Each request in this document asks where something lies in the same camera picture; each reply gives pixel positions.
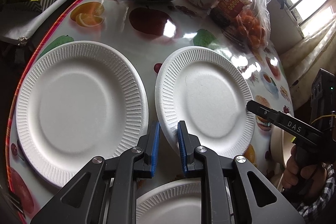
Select white paper plate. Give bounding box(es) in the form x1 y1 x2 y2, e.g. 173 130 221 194
16 41 149 188
136 178 201 224
155 46 255 158

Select fruit print tablecloth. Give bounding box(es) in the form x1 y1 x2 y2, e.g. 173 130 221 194
6 0 293 223

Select person right hand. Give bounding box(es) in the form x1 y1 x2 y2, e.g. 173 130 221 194
281 145 327 198

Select grey side shelf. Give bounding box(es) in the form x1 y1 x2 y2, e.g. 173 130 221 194
1 0 68 45

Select floral curtain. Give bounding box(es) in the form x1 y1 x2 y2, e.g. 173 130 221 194
280 16 335 110

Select plastic bag of oranges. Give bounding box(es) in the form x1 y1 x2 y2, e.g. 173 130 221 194
224 0 271 50

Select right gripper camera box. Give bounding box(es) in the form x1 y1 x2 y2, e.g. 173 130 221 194
310 68 335 132

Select red label jar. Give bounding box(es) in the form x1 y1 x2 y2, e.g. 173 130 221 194
210 0 253 28

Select beige paper bowl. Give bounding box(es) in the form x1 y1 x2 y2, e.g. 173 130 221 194
270 126 294 192

